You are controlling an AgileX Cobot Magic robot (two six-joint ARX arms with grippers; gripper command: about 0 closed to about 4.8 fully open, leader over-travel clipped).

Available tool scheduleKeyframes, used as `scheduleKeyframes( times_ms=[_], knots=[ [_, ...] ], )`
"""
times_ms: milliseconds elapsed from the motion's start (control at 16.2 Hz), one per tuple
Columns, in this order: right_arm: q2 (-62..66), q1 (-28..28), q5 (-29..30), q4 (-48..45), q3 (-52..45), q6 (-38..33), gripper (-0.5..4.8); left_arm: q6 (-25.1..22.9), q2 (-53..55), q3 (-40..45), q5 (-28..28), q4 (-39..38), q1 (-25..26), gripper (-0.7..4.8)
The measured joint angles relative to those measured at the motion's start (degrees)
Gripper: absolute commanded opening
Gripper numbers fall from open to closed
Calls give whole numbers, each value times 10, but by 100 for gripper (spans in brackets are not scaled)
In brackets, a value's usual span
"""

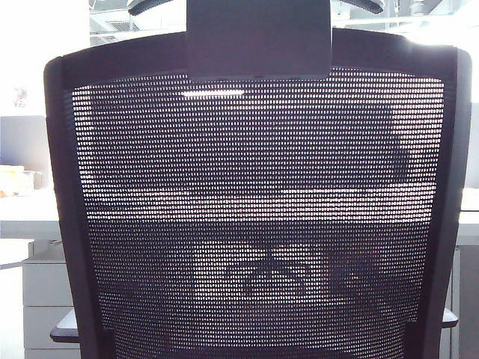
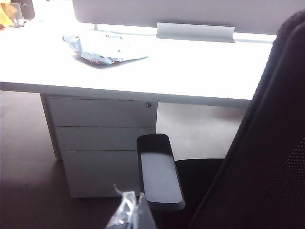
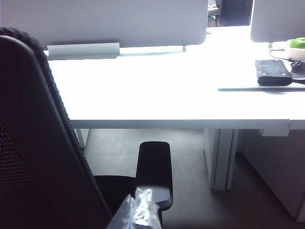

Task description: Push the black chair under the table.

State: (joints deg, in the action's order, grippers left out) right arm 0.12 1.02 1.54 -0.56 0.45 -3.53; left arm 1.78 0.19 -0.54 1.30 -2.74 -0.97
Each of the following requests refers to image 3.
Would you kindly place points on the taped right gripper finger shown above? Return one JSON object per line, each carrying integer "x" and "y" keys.
{"x": 140, "y": 212}

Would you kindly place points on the black mesh office chair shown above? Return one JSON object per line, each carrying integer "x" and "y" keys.
{"x": 23, "y": 119}

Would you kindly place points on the slim white desk leg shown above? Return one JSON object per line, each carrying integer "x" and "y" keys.
{"x": 82, "y": 138}

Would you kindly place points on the wide white desk leg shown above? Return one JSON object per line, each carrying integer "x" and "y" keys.
{"x": 222, "y": 159}

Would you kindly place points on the grey desk mat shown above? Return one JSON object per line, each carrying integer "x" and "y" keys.
{"x": 238, "y": 89}

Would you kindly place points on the black leather case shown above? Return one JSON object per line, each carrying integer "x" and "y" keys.
{"x": 272, "y": 72}

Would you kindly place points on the wide grey desk partition screen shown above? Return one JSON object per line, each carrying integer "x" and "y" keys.
{"x": 107, "y": 21}

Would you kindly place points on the black computer mouse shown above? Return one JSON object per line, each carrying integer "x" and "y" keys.
{"x": 298, "y": 66}

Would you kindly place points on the person in dark clothes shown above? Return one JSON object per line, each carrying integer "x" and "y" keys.
{"x": 234, "y": 12}

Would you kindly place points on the green plant in white pot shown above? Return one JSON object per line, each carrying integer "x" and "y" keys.
{"x": 297, "y": 46}

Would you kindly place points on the narrow grey desk partition screen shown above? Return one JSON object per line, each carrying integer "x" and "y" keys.
{"x": 274, "y": 19}

